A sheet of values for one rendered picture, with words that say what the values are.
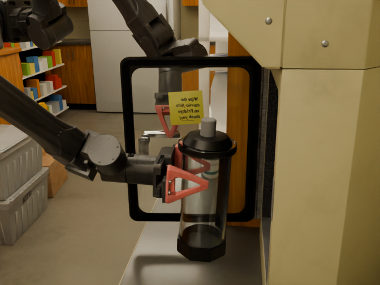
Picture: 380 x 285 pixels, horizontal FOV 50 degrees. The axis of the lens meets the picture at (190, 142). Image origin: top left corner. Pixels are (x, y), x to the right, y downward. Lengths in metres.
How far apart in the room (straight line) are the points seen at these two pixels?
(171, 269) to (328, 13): 0.62
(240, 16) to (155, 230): 0.66
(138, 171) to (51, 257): 2.07
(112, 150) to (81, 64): 5.40
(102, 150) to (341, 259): 0.44
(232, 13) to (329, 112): 0.20
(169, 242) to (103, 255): 1.70
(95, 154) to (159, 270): 0.35
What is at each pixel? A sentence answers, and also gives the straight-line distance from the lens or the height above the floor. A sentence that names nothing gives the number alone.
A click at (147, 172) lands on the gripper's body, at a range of 0.76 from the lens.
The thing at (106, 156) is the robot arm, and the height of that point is 1.25.
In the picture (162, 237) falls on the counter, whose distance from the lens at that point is 1.06.
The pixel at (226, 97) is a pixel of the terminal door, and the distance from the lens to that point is 0.91.
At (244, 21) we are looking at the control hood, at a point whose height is 1.47.
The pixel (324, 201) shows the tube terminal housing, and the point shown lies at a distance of 0.67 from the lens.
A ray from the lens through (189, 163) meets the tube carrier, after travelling 0.73.
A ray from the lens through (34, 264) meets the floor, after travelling 2.76.
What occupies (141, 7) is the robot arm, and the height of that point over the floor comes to 1.49.
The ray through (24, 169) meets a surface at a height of 0.43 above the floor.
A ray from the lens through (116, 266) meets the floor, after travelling 2.61.
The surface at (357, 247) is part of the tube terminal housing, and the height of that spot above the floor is 1.11.
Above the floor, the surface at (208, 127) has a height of 1.29.
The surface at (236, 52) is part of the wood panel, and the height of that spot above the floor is 1.39.
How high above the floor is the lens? 1.50
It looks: 19 degrees down
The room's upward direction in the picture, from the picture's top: 1 degrees counter-clockwise
